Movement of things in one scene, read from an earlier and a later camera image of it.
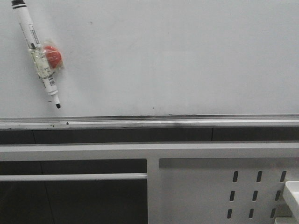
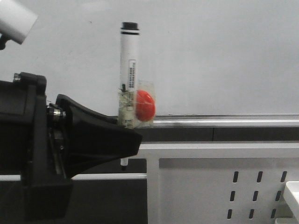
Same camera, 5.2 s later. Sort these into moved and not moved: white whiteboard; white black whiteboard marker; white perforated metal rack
Moved: white black whiteboard marker
Not moved: white whiteboard; white perforated metal rack
